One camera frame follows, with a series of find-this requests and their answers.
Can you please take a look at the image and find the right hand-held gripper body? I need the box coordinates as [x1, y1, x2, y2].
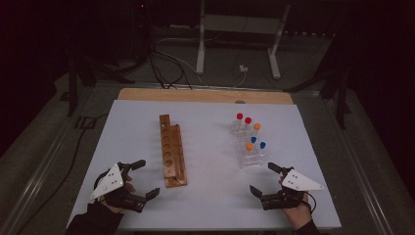
[260, 165, 326, 212]

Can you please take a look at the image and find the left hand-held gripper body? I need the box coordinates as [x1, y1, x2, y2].
[88, 161, 148, 213]

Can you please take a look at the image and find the clear plastic tube rack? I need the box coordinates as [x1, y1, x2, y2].
[230, 119, 270, 169]

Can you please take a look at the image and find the wooden test tube rack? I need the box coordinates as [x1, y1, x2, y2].
[159, 114, 189, 189]

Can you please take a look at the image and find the person's left hand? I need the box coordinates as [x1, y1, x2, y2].
[97, 175, 137, 215]

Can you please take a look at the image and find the person's right hand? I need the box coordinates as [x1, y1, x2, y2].
[278, 176, 313, 231]

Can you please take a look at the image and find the white table mat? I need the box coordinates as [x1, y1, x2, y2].
[66, 99, 343, 232]

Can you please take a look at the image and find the black stand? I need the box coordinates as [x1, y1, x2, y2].
[283, 32, 353, 130]
[60, 55, 135, 118]

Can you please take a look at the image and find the white metal stand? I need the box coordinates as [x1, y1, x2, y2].
[195, 0, 292, 80]

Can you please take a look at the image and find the dark tower with red light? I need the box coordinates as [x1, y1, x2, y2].
[130, 0, 153, 63]

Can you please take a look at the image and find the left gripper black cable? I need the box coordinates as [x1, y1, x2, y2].
[93, 168, 112, 191]

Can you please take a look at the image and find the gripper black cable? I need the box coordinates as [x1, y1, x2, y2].
[302, 191, 318, 215]
[93, 168, 112, 191]

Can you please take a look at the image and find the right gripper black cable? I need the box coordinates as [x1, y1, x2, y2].
[302, 191, 318, 215]

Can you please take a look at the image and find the long black floor cable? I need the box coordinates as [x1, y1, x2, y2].
[14, 113, 110, 235]

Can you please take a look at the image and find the black floor bracket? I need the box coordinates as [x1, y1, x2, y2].
[74, 116, 98, 130]

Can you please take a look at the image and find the white cable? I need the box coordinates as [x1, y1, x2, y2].
[156, 35, 249, 89]

